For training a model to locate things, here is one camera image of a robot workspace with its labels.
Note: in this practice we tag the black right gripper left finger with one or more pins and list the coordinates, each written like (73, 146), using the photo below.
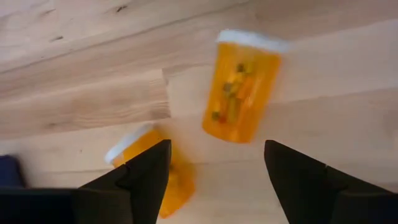
(146, 180)

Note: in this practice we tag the orange pill bottle white cap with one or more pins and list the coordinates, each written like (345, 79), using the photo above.
(239, 93)
(180, 186)

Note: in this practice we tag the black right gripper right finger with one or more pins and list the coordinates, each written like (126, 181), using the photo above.
(298, 180)

